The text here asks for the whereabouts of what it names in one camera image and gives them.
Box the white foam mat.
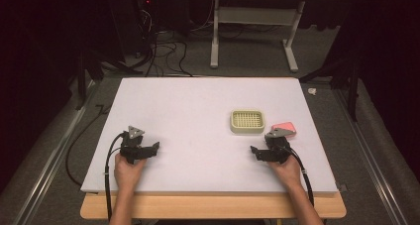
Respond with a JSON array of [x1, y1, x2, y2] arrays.
[[79, 76, 340, 197]]

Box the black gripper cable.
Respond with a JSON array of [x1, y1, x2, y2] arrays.
[[282, 146, 315, 207], [104, 131, 128, 223]]

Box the tangle of black floor cables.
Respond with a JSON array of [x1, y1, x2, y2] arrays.
[[133, 6, 219, 78]]

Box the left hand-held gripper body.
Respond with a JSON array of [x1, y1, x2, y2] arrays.
[[119, 125, 149, 166]]

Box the person's right hand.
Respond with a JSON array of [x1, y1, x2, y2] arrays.
[[266, 154, 303, 190]]

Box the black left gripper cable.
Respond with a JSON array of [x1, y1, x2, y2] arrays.
[[104, 131, 128, 223]]

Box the wooden table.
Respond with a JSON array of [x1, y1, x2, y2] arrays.
[[79, 190, 348, 220]]

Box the black metal stand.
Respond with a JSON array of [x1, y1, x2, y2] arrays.
[[298, 56, 362, 123], [74, 48, 147, 111]]

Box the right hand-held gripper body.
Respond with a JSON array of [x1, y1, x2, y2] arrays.
[[262, 127, 293, 166]]

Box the beige slotted soap dish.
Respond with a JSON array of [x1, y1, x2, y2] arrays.
[[229, 109, 266, 136]]

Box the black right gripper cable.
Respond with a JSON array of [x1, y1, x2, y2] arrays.
[[282, 146, 315, 207]]

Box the pink soap bar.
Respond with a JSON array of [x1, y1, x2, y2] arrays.
[[270, 121, 297, 139]]

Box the white metal desk frame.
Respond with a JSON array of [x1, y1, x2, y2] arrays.
[[209, 0, 307, 73]]

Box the black floor cable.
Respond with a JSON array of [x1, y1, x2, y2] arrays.
[[64, 103, 114, 187]]

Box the metal floor rail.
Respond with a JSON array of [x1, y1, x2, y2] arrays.
[[11, 82, 97, 225], [332, 87, 410, 225]]

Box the person's left hand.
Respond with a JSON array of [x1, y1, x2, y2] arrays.
[[113, 153, 149, 193]]

